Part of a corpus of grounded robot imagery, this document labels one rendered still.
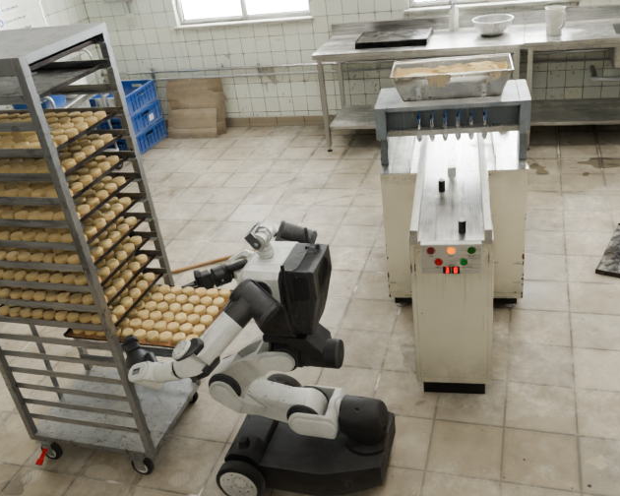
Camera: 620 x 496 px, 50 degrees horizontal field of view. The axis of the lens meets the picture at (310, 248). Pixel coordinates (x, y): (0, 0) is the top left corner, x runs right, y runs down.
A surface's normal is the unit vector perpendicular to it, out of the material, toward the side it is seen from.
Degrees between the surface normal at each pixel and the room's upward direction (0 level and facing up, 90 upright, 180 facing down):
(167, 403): 0
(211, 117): 66
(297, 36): 90
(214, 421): 0
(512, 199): 90
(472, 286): 90
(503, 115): 90
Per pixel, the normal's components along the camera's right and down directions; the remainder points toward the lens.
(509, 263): -0.19, 0.50
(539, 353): -0.12, -0.86
